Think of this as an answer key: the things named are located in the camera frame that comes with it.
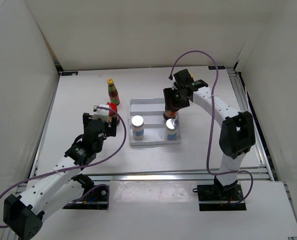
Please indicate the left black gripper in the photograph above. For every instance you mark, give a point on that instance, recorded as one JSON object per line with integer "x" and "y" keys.
{"x": 110, "y": 131}

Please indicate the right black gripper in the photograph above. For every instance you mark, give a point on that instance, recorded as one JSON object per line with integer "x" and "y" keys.
{"x": 168, "y": 93}

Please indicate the red-lidded sauce jar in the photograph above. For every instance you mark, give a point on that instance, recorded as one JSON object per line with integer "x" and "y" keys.
{"x": 170, "y": 114}
{"x": 113, "y": 106}

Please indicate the silver-lidded white shaker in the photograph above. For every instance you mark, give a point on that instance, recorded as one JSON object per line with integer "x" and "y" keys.
{"x": 171, "y": 129}
{"x": 137, "y": 125}

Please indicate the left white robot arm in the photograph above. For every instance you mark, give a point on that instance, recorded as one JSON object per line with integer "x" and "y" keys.
{"x": 66, "y": 187}

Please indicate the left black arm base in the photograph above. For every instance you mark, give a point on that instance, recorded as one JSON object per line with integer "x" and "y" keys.
{"x": 98, "y": 199}

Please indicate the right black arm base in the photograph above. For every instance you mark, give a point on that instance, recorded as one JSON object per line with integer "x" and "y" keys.
{"x": 210, "y": 199}

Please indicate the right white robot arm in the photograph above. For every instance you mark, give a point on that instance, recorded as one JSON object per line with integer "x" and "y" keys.
{"x": 237, "y": 134}

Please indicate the white divided organizer tray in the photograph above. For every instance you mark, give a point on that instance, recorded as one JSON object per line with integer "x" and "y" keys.
{"x": 155, "y": 130}

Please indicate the left yellow-capped sauce bottle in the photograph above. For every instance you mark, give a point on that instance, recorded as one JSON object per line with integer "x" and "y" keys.
{"x": 113, "y": 92}

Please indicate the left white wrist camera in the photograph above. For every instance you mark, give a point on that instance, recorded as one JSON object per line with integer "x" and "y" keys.
{"x": 102, "y": 113}

